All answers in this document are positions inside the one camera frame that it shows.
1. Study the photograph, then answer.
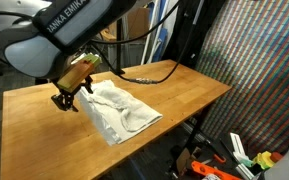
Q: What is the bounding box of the open cardboard box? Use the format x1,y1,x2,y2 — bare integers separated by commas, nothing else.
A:
175,145,202,173

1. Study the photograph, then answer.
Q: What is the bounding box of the orange round cap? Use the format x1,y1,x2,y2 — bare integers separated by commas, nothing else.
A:
269,151,285,164

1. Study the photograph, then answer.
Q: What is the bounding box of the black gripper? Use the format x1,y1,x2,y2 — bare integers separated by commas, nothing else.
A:
50,75,95,113

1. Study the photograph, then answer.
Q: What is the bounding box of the blue board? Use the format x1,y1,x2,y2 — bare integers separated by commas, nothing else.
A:
150,26,169,63

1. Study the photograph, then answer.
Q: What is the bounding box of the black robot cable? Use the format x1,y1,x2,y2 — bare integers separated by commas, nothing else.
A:
90,0,199,85

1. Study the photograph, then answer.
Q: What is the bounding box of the large cardboard box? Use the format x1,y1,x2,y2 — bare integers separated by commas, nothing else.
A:
126,5,151,40

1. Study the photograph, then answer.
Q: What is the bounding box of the yellow green plastic object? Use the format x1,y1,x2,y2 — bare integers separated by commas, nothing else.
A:
251,150,275,170

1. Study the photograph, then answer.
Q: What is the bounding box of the white aluminium rail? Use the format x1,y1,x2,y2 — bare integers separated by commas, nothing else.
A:
229,132,256,180

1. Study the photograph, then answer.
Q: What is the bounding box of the silver floor rail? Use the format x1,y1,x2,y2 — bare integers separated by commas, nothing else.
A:
180,121,216,145

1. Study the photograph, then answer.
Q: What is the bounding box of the white woven cloth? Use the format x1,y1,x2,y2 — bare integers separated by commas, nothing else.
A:
79,79,164,135

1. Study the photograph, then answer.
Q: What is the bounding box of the brown wrist camera box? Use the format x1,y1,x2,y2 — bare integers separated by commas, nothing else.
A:
56,53,104,94

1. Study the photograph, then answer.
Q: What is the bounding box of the black hanging jacket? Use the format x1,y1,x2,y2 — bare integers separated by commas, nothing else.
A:
169,0,226,69

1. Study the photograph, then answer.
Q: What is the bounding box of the black vertical stand pole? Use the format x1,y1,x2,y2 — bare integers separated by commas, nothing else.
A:
114,18,127,76

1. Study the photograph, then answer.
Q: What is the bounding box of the white pipe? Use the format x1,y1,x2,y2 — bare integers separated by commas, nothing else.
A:
140,0,161,65
147,0,172,64

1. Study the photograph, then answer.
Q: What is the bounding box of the orange handled clamp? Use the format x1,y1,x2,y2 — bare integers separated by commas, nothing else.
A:
203,139,228,165

